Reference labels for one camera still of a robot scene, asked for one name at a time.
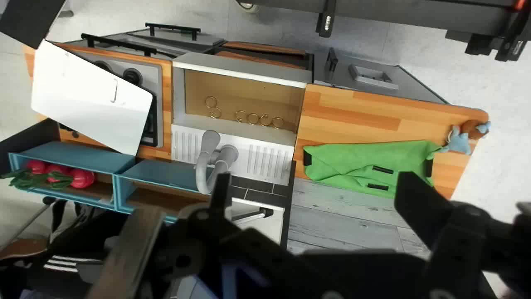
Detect wooden toy kitchen counter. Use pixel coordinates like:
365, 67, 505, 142
294, 85, 490, 180

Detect red toy vegetables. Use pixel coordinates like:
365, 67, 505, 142
3, 160, 96, 190

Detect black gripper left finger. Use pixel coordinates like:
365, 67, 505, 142
188, 173, 261, 245

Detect grey toy faucet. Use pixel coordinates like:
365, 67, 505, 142
196, 130, 239, 195

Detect green cloth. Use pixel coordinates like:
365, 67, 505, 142
304, 142, 440, 200

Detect white paper sheet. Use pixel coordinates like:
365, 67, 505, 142
32, 42, 153, 157

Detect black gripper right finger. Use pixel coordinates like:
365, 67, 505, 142
395, 173, 493, 261

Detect teal toy shelf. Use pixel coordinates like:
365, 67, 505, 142
2, 142, 209, 221

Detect white toy sink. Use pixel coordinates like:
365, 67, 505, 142
171, 54, 312, 185

